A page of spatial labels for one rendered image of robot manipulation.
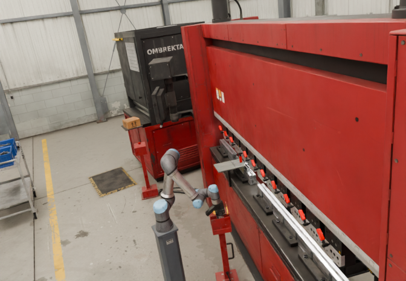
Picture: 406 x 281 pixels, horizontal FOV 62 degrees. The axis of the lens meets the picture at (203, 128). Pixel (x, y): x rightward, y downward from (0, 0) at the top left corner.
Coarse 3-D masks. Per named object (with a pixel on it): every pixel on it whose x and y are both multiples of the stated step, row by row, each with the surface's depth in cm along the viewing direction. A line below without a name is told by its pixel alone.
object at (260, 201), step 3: (255, 195) 285; (255, 198) 282; (258, 198) 280; (261, 198) 280; (258, 201) 276; (261, 201) 275; (264, 201) 275; (261, 204) 271; (264, 204) 271; (267, 204) 270; (261, 207) 271; (264, 207) 267; (264, 210) 264; (267, 210) 262; (270, 210) 262; (267, 213) 260; (270, 213) 261
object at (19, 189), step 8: (16, 160) 443; (24, 160) 528; (8, 168) 441; (24, 176) 536; (0, 184) 523; (8, 184) 520; (16, 184) 516; (24, 184) 454; (32, 184) 541; (0, 192) 497; (8, 192) 494; (16, 192) 490; (24, 192) 486; (0, 200) 472; (8, 200) 469; (16, 200) 466; (24, 200) 459; (0, 208) 448; (32, 208) 466; (8, 216) 455
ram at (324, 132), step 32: (224, 64) 313; (256, 64) 232; (288, 64) 195; (224, 96) 335; (256, 96) 245; (288, 96) 193; (320, 96) 159; (352, 96) 135; (384, 96) 118; (256, 128) 259; (288, 128) 201; (320, 128) 165; (352, 128) 139; (384, 128) 121; (288, 160) 210; (320, 160) 171; (352, 160) 144; (320, 192) 177; (352, 192) 148; (352, 224) 153
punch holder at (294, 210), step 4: (292, 196) 214; (296, 196) 209; (292, 200) 216; (296, 200) 210; (292, 204) 217; (296, 204) 211; (300, 204) 205; (292, 208) 218; (296, 208) 212; (300, 208) 206; (304, 208) 205; (292, 212) 219; (296, 212) 213; (304, 212) 206; (296, 216) 215; (300, 220) 209
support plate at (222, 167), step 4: (232, 160) 335; (236, 160) 334; (216, 164) 331; (220, 164) 330; (224, 164) 328; (228, 164) 327; (232, 164) 326; (216, 168) 323; (220, 168) 322; (224, 168) 321; (228, 168) 320; (232, 168) 319; (236, 168) 319
